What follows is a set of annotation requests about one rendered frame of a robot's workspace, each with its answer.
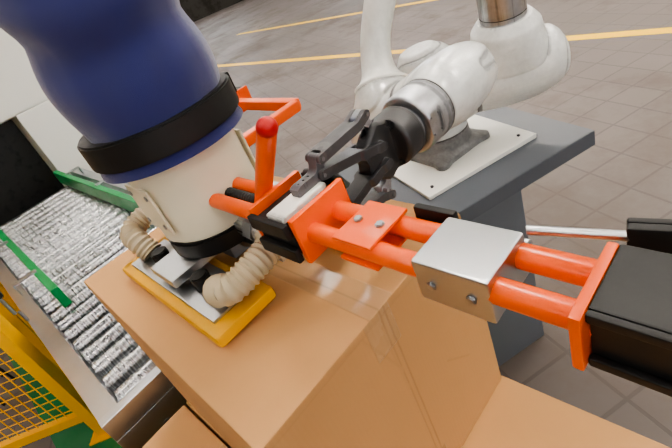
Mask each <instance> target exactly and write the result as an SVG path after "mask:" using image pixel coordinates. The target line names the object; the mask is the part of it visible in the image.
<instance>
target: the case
mask: <svg viewBox="0 0 672 448"><path fill-rule="evenodd" d="M342 254H343V252H341V251H338V250H335V249H332V248H329V247H328V248H327V249H326V250H325V251H324V252H323V253H322V254H321V255H320V256H319V257H318V258H317V259H316V260H315V261H314V262H313V263H308V262H307V260H306V258H305V256H303V258H304V261H303V262H302V263H301V264H299V263H296V262H294V261H292V260H289V259H286V260H285V261H284V262H281V261H279V260H278V261H277V264H275V265H273V269H271V270H269V274H267V275H264V279H263V280H260V282H262V283H264V284H266V285H268V286H270V287H272V288H273V290H274V292H275V294H276V296H275V298H274V299H273V300H272V301H271V302H270V303H269V304H268V305H267V306H266V307H265V308H264V309H262V310H261V311H260V312H259V313H258V314H257V315H256V316H255V317H254V318H253V319H252V320H251V321H250V322H249V323H248V324H247V325H246V326H245V327H244V328H243V329H242V330H241V331H240V332H239V333H238V334H237V335H236V336H235V337H234V338H233V339H232V340H231V341H230V342H229V343H228V344H227V345H226V346H224V347H219V346H218V345H217V344H215V343H214V342H213V341H211V340H210V339H209V338H208V337H206V336H205V335H204V334H202V333H201V332H200V331H198V330H197V329H196V328H195V327H193V326H192V325H191V324H189V323H188V322H187V321H186V320H184V319H183V318H182V317H180V316H179V315H178V314H176V313H175V312H174V311H173V310H171V309H170V308H169V307H167V306H166V305H165V304H163V303H162V302H161V301H160V300H158V299H157V298H156V297H154V296H153V295H152V294H151V293H149V292H148V291H147V290H145V289H144V288H143V287H141V286H140V285H139V284H138V283H136V282H135V281H134V280H132V279H131V278H130V277H129V276H127V275H126V274H125V273H124V271H123V269H122V268H123V267H124V266H125V265H127V264H128V263H129V262H131V261H132V260H133V259H135V258H136V257H137V256H136V254H133V253H132V251H129V250H128V249H127V250H126V251H125V252H123V253H122V254H120V255H119V256H118V257H116V258H115V259H114V260H112V261H111V262H110V263H108V264H107V265H105V266H104V267H103V268H101V269H100V270H99V271H97V272H96V273H95V274H93V275H92V276H90V277H89V278H88V279H86V280H85V281H84V283H85V285H86V286H87V287H88V288H89V289H90V290H91V291H92V293H93V294H94V295H95V296H96V297H97V298H98V299H99V301H100V302H101V303H102V304H103V305H104V306H105V307H106V309H107V310H108V311H109V312H110V313H111V314H112V315H113V317H114V318H115V319H116V320H117V321H118V322H119V323H120V325H121V326H122V327H123V328H124V329H125V330H126V331H127V333H128V334H129V335H130V336H131V337H132V338H133V339H134V341H135V342H136V343H137V344H138V345H139V346H140V347H141V349H142V350H143V351H144V352H145V353H146V354H147V355H148V357H149V358H150V359H151V360H152V361H153V362H154V363H155V365H156V366H157V367H158V368H159V369H160V370H161V371H162V373H163V374H164V375H165V376H166V377H167V378H168V379H169V381H170V382H171V383H172V384H173V385H174V386H175V387H176V389H177V390H178V391H179V392H180V393H181V394H182V395H183V397H184V398H185V399H186V400H187V401H188V402H189V403H190V404H191V405H192V406H193V407H194V408H195V409H196V410H197V411H198V413H199V414H200V415H201V416H202V417H203V418H204V419H205V420H206V421H207V422H208V423H209V424H210V425H211V426H212V427H213V428H214V429H215V430H216V431H217V432H218V433H219V434H220V436H221V437H222V438H223V439H224V440H225V441H226V442H227V443H228V444H229V445H230V446H231V447H232V448H461V447H462V446H463V444H464V442H465V440H466V439H467V437H468V435H469V434H470V432H471V430H472V428H473V427H474V425H475V423H476V421H477V420H478V418H479V416H480V415H481V413H482V411H483V409H484V408H485V406H486V404H487V403H488V401H489V399H490V397H491V396H492V394H493V392H494V390H495V389H496V387H497V385H498V384H499V382H500V380H501V375H500V371H499V367H498V363H497V359H496V355H495V351H494V347H493V343H492V339H491V335H490V331H489V327H488V323H487V321H486V320H483V319H481V318H478V317H476V316H473V315H470V314H468V313H465V312H462V311H460V310H457V309H454V308H452V307H449V306H446V305H444V304H441V303H438V302H436V301H433V300H430V299H428V298H425V297H424V296H423V295H422V293H421V290H420V287H419V284H418V281H417V278H416V277H413V276H410V275H407V274H404V273H401V272H398V271H396V270H393V269H390V268H387V267H384V266H383V267H382V268H381V269H380V270H379V271H374V270H372V269H369V268H366V267H363V266H361V265H358V264H355V263H352V262H350V261H347V260H344V259H342V258H341V255H342Z"/></svg>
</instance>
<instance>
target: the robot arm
mask: <svg viewBox="0 0 672 448"><path fill-rule="evenodd" d="M395 4H396V0H364V4H363V13H362V22H361V35H360V57H361V70H362V78H361V82H360V84H359V85H358V86H357V88H356V89H355V104H354V108H353V109H351V110H350V112H349V113H348V115H347V117H346V118H345V120H344V122H342V123H341V124H340V125H339V126H338V127H337V128H335V129H334V130H333V131H332V132H331V133H329V134H328V135H327V136H326V137H325V138H324V139H322V140H321V141H320V142H319V143H318V144H317V145H315V146H314V147H313V148H312V149H311V150H309V151H308V152H307V153H306V154H305V160H306V162H308V166H309V168H304V169H303V177H301V178H300V179H299V180H298V181H297V182H296V183H294V184H293V185H292V186H291V188H290V189H289V190H290V192H291V194H290V195H289V196H288V197H286V198H285V199H284V200H283V201H282V202H280V203H279V204H278V205H277V206H276V207H274V208H273V209H272V210H271V211H270V212H268V213H267V215H266V216H267V217H268V219H270V220H273V221H276V222H279V223H282V224H286V223H287V222H288V220H289V219H290V218H292V217H293V216H294V215H295V214H296V213H297V212H299V211H300V210H301V209H302V208H303V207H304V206H305V205H307V204H308V203H309V202H310V201H311V200H312V199H313V198H315V197H316V196H317V195H318V194H319V193H320V192H321V191H323V190H324V189H325V188H326V184H325V182H321V181H322V180H323V181H324V180H327V179H329V178H330V177H332V176H333V175H336V174H338V173H340V172H342V171H343V170H345V169H347V168H349V167H351V166H353V165H355V164H356V163H358V166H359V169H358V170H357V172H356V173H355V174H354V180H353V181H352V183H351V184H350V185H349V187H348V188H347V189H346V191H347V194H348V196H349V199H351V200H352V203H354V204H359V205H363V206H364V205H365V204H366V203H367V202H368V201H375V202H380V203H385V202H386V201H388V200H391V199H393V198H395V197H396V190H393V189H391V178H393V177H394V175H395V173H396V171H397V169H398V168H399V167H401V166H402V165H404V164H406V163H408V162H409V161H410V160H411V161H414V162H417V163H421V164H424V165H427V166H431V167H434V168H435V169H437V170H438V171H446V170H448V169H449V168H450V167H451V166H452V164H453V163H454V162H456V161H457V160H458V159H459V158H461V157H462V156H463V155H465V154H466V153H467V152H469V151H470V150H471V149H473V148H474V147H475V146H477V145H478V144H479V143H481V142H483V141H485V140H487V139H488V138H489V137H490V134H489V131H488V130H483V129H473V128H470V127H469V124H468V121H467V119H469V118H470V117H472V116H473V115H475V114H477V113H479V112H483V111H487V110H493V109H497V108H501V107H505V106H509V105H512V104H515V103H518V102H521V101H524V100H527V99H530V98H532V97H535V96H537V95H539V94H541V93H543V92H545V91H546V90H548V89H550V88H551V87H553V86H554V85H555V84H557V83H558V82H559V81H560V80H562V79H563V77H564V76H565V74H566V73H567V71H568V70H569V67H570V62H571V52H570V46H569V42H568V40H567V38H566V36H565V35H564V34H563V32H562V31H561V29H559V28H558V27H556V26H555V25H553V24H550V23H546V24H544V22H543V18H542V15H541V14H540V13H539V12H538V11H537V10H536V9H535V8H533V7H532V6H530V5H528V4H527V0H476V4H477V10H478V16H479V18H478V20H477V21H476V23H475V25H474V26H473V28H472V30H471V33H470V41H464V42H459V43H456V44H453V45H450V46H449V45H448V44H446V43H443V42H441V41H434V40H427V41H423V42H420V43H417V44H415V45H413V46H411V47H409V48H408V49H406V50H405V51H403V52H402V53H401V55H400V56H399V59H398V63H397V67H396V65H395V63H394V61H393V57H392V53H391V28H392V21H393V15H394V10H395ZM349 141H351V143H352V144H353V145H351V146H349V147H347V148H345V151H343V152H341V153H339V154H337V155H335V154H336V153H337V152H338V151H339V150H340V149H341V148H342V147H344V146H345V145H346V144H347V143H348V142H349ZM333 155H335V156H333ZM332 156H333V157H332ZM380 181H381V182H380ZM379 182H380V183H379ZM378 183H379V184H378ZM372 187H374V190H372V191H370V190H371V188H372ZM369 191H370V192H369Z"/></svg>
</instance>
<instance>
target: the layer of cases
mask: <svg viewBox="0 0 672 448"><path fill-rule="evenodd" d="M186 404H187V405H188V406H189V408H190V409H191V410H192V411H193V412H194V413H195V414H196V415H197V417H196V416H195V415H194V414H193V413H192V412H191V411H190V410H189V409H188V408H187V407H186V406H185V405H183V406H182V407H181V408H180V409H179V410H178V411H177V412H176V413H175V414H174V415H173V416H172V417H171V418H170V419H169V420H168V421H167V422H166V423H165V424H164V425H163V426H162V428H161V429H160V430H159V431H158V432H157V433H156V434H155V435H154V436H153V437H152V438H151V439H150V440H149V441H148V442H147V443H146V444H145V445H144V446H143V447H142V448H232V447H231V446H230V445H229V444H228V443H227V442H226V441H225V440H224V439H223V438H222V437H221V436H220V434H219V433H218V432H217V431H216V430H215V429H214V428H213V427H212V426H211V425H210V424H209V423H208V422H207V421H206V420H205V419H204V418H203V417H202V416H201V415H200V414H199V413H198V411H197V410H196V409H195V408H194V407H193V406H192V405H191V404H190V403H189V402H188V401H187V402H186ZM461 448H670V447H668V446H665V445H663V444H661V443H658V442H656V441H654V440H651V439H649V438H647V437H644V436H642V435H640V434H637V433H635V432H633V431H630V430H628V429H626V428H623V427H621V426H619V425H616V424H614V423H612V422H609V421H607V420H605V419H602V418H600V417H598V416H595V415H593V414H591V413H588V412H586V411H584V410H581V409H579V408H577V407H574V406H572V405H570V404H567V403H565V402H562V401H560V400H558V399H555V398H553V397H551V396H548V395H546V394H544V393H541V392H539V391H537V390H534V389H532V388H530V387H527V386H525V385H523V384H520V383H518V382H516V381H513V380H511V379H509V378H506V377H504V376H501V380H500V382H499V384H498V385H497V387H496V389H495V390H494V392H493V394H492V396H491V397H490V399H489V401H488V403H487V404H486V406H485V408H484V409H483V411H482V413H481V415H480V416H479V418H478V420H477V421H476V423H475V425H474V427H473V428H472V430H471V432H470V434H469V435H468V437H467V439H466V440H465V442H464V444H463V446H462V447H461Z"/></svg>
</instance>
